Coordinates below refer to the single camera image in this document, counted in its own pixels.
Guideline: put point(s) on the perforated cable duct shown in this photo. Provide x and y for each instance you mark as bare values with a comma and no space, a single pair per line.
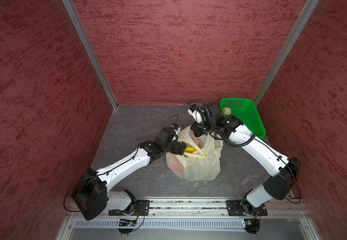
177,224

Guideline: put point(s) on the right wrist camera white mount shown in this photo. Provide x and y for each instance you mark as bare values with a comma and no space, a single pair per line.
196,115

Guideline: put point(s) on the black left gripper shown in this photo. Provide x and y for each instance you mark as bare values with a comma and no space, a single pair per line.
177,144

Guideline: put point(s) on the yellow banana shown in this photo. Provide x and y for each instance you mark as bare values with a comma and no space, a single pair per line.
190,150

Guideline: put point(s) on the right controller board with wires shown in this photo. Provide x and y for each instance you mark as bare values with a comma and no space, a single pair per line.
252,226

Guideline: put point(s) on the green plastic basket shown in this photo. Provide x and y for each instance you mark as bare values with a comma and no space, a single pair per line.
246,111

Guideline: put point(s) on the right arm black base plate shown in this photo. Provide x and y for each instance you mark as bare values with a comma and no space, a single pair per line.
233,208

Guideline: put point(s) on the aluminium corner post left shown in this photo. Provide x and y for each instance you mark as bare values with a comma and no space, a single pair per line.
75,19

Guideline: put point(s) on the aluminium corner post right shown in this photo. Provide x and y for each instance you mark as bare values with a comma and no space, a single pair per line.
297,28

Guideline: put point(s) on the beige round fruit in basket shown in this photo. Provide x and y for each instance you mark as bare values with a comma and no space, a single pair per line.
227,111

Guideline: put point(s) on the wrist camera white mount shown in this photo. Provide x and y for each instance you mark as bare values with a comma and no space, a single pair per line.
196,115
176,128

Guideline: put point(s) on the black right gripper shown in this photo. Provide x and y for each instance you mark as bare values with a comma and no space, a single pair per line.
195,127

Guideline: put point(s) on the aluminium corner post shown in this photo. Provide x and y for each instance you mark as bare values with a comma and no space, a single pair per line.
75,19
297,28

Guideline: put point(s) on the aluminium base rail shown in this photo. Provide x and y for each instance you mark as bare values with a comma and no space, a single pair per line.
216,208

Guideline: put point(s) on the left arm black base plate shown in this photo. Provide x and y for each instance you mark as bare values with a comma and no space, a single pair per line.
141,208

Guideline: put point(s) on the controller board with wires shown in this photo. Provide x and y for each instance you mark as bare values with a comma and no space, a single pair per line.
129,226
252,226

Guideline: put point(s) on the translucent yellow plastic bag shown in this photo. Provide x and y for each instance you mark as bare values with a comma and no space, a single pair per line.
203,165

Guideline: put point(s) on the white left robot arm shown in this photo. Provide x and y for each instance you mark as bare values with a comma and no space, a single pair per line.
93,192

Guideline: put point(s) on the left controller board with wires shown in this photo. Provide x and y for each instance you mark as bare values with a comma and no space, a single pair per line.
129,226

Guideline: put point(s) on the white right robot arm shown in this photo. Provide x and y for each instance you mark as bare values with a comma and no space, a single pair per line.
283,171

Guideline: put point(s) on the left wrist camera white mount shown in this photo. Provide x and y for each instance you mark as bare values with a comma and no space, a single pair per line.
176,128

